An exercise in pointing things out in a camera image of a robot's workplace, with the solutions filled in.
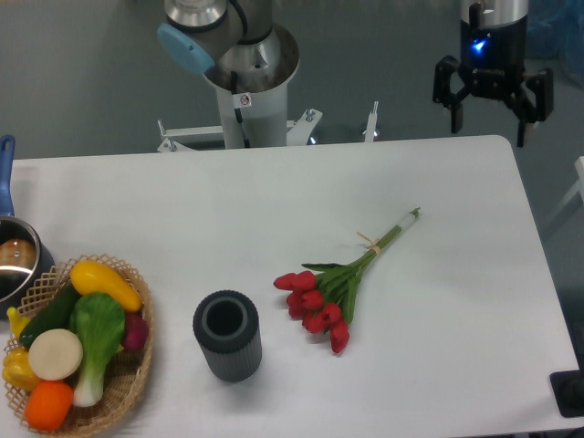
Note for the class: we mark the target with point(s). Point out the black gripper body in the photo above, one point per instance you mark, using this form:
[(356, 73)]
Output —
[(492, 47)]

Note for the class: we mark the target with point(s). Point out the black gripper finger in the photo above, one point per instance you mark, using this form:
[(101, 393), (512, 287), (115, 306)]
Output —
[(443, 94), (530, 97)]

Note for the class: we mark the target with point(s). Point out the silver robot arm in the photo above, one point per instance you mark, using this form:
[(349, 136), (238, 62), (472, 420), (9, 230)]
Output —
[(249, 60)]

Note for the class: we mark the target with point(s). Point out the blue plastic bag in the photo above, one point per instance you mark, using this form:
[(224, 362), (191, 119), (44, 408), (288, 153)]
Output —
[(555, 30)]

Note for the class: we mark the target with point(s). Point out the white furniture piece right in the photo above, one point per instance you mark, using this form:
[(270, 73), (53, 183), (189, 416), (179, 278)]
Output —
[(569, 203)]

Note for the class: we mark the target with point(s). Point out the red tulip bouquet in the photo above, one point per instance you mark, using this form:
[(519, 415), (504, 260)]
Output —
[(323, 295)]

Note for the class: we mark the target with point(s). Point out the black device at table edge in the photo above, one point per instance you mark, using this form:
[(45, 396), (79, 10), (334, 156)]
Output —
[(567, 387)]

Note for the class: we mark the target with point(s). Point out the dark grey ribbed vase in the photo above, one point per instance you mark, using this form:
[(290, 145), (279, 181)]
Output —
[(226, 327)]

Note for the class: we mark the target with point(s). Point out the red radish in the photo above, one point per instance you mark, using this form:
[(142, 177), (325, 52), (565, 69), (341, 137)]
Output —
[(136, 332)]

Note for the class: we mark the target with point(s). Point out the yellow squash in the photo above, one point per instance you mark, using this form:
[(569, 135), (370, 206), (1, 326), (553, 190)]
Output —
[(90, 276)]

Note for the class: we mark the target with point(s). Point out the green bok choy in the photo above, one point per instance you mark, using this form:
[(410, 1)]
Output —
[(98, 321)]

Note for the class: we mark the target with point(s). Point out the woven wicker basket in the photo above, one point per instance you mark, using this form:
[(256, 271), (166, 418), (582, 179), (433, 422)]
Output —
[(126, 374)]

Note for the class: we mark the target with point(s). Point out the dark green cucumber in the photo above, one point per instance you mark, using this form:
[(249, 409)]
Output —
[(54, 315)]

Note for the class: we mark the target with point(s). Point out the beige round disc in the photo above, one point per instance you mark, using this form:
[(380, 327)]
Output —
[(55, 354)]

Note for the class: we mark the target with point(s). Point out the yellow banana tip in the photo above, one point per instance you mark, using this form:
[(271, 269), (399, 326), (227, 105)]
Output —
[(17, 322)]

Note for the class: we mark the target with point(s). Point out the orange fruit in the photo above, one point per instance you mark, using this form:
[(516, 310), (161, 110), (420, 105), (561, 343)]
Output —
[(48, 405)]

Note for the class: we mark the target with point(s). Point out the yellow bell pepper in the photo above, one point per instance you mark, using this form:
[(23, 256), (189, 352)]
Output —
[(18, 372)]

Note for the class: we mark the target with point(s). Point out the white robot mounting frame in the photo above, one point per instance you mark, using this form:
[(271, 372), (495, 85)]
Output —
[(299, 132)]

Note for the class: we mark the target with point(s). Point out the blue handled saucepan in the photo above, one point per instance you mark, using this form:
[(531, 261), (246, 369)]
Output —
[(24, 258)]

